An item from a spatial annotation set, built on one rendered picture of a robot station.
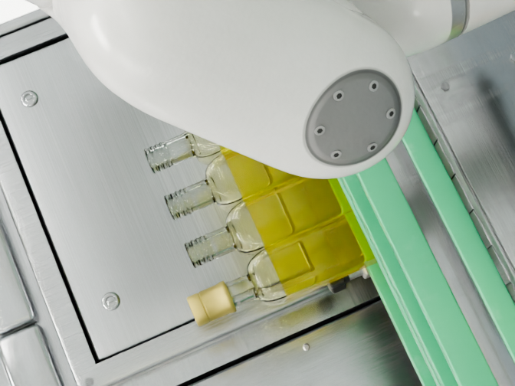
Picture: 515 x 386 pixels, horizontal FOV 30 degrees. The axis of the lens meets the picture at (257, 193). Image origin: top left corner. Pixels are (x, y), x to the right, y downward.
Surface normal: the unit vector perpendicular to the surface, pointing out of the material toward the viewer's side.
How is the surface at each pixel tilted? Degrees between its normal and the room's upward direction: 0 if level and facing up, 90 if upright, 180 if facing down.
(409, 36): 60
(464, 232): 90
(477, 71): 90
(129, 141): 90
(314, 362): 90
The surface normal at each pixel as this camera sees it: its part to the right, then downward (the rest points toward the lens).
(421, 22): -0.08, 0.71
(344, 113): 0.37, 0.46
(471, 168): 0.00, -0.25
